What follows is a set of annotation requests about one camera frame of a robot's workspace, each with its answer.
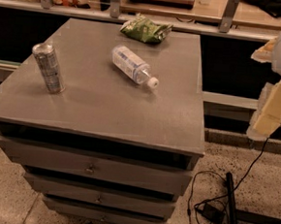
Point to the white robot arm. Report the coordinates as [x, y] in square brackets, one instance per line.
[276, 56]

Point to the black metal floor bar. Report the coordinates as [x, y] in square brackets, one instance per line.
[243, 215]

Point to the green snack bag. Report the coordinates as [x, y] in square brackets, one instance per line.
[145, 30]

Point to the black power adapter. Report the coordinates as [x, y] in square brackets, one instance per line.
[212, 214]

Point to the clear plastic bottle blue label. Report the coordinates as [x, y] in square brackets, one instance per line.
[133, 66]

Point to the silver drink can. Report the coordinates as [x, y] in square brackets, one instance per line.
[46, 58]

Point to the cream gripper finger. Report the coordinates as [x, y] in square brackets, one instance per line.
[267, 118]
[264, 53]

